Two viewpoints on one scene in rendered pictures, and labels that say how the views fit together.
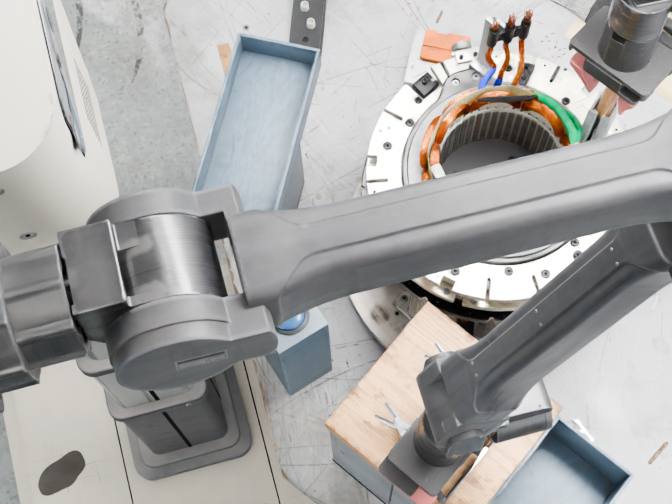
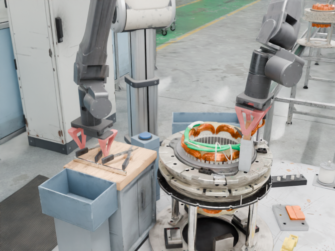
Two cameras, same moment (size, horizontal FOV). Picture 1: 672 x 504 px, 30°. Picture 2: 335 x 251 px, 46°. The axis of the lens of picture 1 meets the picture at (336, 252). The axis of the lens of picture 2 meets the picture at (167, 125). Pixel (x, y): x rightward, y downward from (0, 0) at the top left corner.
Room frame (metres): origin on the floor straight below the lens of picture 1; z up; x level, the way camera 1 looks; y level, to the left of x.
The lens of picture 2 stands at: (0.15, -1.12, 1.63)
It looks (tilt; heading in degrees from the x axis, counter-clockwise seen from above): 24 degrees down; 74
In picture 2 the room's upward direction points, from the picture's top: straight up
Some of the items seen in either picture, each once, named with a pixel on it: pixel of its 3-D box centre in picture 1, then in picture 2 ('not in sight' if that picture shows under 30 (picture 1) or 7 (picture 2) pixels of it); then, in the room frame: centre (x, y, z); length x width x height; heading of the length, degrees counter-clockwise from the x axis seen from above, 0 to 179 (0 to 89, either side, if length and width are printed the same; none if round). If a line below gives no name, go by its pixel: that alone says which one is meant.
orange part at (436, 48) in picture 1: (445, 48); (295, 212); (0.86, -0.18, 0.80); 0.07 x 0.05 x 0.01; 74
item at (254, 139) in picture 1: (262, 170); (205, 152); (0.63, 0.09, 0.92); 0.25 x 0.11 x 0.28; 163
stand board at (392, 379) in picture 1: (443, 417); (111, 162); (0.26, -0.11, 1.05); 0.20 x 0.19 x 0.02; 47
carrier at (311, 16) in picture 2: not in sight; (320, 27); (2.51, 2.07, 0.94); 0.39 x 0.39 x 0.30
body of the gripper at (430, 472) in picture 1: (442, 436); (91, 115); (0.21, -0.10, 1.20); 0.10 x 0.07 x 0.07; 137
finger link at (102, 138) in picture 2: not in sight; (101, 140); (0.24, -0.12, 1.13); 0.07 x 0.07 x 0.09; 47
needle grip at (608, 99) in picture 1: (608, 100); (248, 132); (0.58, -0.31, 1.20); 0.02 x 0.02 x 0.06
